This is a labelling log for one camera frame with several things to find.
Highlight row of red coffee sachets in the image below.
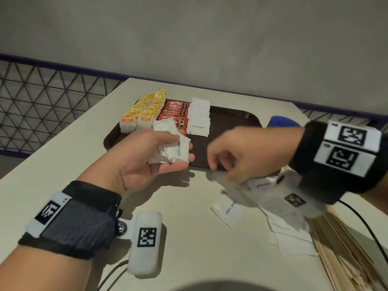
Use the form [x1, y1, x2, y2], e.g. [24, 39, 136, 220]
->
[157, 99, 191, 131]

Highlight person's right hand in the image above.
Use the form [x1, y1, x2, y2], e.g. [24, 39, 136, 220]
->
[207, 125, 305, 184]

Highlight black cable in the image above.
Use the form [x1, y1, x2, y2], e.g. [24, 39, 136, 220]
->
[97, 259, 129, 291]

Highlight bundle of white sugar packets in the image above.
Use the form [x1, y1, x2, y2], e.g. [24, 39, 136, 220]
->
[148, 119, 191, 164]

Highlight black wristband white markers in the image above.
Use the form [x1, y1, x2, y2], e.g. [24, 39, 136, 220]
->
[289, 119, 388, 205]
[18, 181, 123, 260]

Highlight purple metal mesh railing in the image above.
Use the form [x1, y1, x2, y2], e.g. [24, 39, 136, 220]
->
[0, 53, 388, 158]

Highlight bundle of wooden stir sticks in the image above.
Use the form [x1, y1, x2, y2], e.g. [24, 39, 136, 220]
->
[309, 206, 388, 291]

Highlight row of white sugar packets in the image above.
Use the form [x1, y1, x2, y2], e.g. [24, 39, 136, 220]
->
[186, 97, 211, 137]

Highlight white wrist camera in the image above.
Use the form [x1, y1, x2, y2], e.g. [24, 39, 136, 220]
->
[274, 171, 328, 219]
[116, 211, 163, 276]

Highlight row of white tea bags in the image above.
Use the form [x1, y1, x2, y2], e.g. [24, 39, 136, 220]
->
[119, 93, 155, 134]
[136, 87, 168, 129]

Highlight pile of white sugar packets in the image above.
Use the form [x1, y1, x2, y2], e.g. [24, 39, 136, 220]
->
[211, 168, 319, 257]

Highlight brown plastic tray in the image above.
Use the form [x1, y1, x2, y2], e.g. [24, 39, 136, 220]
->
[103, 98, 263, 172]

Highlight blue and white bowl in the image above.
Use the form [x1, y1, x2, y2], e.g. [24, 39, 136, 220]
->
[267, 115, 301, 128]

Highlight person's left hand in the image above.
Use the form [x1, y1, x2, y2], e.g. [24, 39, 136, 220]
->
[77, 129, 196, 194]

